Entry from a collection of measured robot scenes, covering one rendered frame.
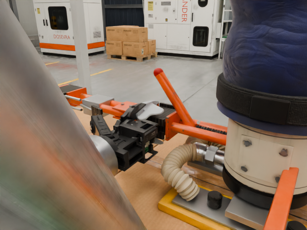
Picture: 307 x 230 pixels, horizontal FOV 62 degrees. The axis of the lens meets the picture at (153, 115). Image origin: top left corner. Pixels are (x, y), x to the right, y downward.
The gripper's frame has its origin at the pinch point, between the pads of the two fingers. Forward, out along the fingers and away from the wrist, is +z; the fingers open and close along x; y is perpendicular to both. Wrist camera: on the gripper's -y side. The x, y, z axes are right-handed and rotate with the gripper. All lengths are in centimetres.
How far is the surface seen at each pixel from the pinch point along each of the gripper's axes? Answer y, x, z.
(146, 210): 9.4, -12.5, -16.2
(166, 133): 6.4, -0.8, -4.2
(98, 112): -12.6, 0.7, -6.5
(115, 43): -482, -70, 514
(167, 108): 2.1, 1.8, 3.4
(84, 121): -35.6, -13.1, 7.6
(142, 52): -400, -91, 533
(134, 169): -1.7, -12.7, -5.9
